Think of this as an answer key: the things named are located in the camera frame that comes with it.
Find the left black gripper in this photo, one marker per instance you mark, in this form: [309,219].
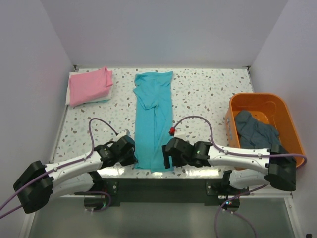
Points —
[132,159]

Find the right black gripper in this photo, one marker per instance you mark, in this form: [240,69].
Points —
[165,155]

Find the teal t shirt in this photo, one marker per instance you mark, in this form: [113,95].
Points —
[153,119]

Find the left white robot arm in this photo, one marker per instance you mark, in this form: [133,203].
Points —
[41,183]

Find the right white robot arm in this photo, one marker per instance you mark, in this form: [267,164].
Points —
[273,166]

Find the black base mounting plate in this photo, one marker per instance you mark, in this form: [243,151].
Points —
[114,191]

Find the folded pink t shirt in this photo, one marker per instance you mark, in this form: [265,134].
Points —
[89,85]

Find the grey t shirt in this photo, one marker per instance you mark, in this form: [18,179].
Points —
[254,134]

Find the folded white t shirt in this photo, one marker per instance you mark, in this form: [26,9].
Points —
[70,98]

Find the orange plastic basket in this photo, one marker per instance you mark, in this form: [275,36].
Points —
[269,109]

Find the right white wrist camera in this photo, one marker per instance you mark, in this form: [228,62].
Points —
[178,133]

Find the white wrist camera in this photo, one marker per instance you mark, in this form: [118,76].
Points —
[178,133]
[121,134]

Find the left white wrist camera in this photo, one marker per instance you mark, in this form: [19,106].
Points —
[121,134]

